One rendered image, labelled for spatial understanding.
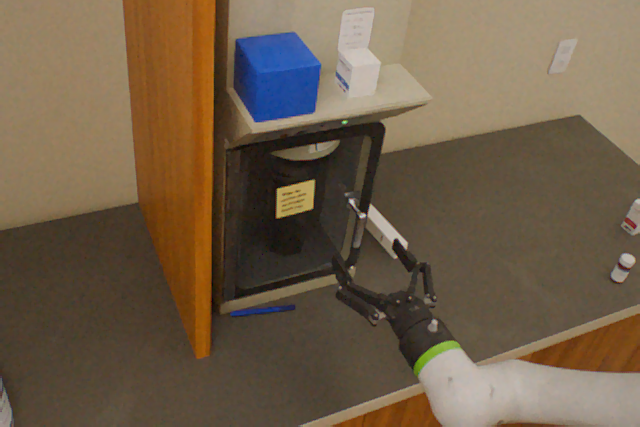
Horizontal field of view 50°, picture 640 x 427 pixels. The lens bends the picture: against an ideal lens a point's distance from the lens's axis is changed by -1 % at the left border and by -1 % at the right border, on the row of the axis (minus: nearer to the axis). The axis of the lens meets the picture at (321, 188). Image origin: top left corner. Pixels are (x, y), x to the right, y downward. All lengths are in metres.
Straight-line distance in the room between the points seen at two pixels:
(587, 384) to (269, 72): 0.68
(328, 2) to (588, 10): 1.22
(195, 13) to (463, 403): 0.71
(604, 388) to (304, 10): 0.73
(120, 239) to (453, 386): 0.86
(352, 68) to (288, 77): 0.12
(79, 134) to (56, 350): 0.48
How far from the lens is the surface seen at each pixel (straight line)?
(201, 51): 0.95
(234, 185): 1.22
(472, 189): 1.92
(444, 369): 1.17
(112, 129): 1.64
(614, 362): 2.12
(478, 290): 1.65
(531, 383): 1.22
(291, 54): 1.03
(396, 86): 1.16
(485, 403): 1.16
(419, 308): 1.24
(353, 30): 1.15
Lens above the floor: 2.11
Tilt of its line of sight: 40 degrees down
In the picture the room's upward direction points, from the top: 8 degrees clockwise
